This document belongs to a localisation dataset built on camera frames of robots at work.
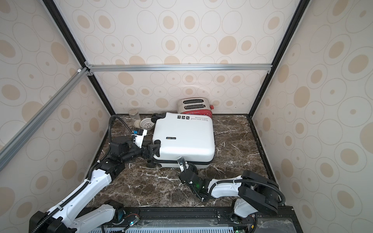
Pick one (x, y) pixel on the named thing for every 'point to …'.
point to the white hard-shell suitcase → (190, 136)
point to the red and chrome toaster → (194, 105)
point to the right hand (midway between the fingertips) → (187, 163)
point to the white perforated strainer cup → (146, 123)
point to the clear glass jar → (134, 114)
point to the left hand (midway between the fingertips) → (159, 144)
